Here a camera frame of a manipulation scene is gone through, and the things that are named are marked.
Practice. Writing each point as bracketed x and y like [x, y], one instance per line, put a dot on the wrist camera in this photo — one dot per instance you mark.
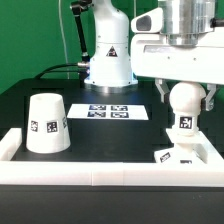
[149, 22]

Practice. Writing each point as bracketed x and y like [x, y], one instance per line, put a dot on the white lamp shade cone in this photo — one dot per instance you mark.
[47, 130]

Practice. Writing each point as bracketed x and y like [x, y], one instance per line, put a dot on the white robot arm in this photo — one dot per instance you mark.
[179, 40]

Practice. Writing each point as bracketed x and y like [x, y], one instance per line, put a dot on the black articulated camera stand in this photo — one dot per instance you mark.
[77, 7]

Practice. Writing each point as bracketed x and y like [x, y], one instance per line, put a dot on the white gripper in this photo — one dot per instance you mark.
[152, 57]

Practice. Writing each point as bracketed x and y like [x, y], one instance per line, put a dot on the white lamp base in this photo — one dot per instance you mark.
[183, 150]

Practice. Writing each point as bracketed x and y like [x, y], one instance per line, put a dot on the white marker sheet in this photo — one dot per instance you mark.
[107, 112]

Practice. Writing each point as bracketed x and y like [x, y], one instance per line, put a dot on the white lamp bulb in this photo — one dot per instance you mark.
[185, 100]

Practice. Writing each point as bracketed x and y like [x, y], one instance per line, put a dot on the white U-shaped frame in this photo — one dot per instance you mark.
[210, 174]

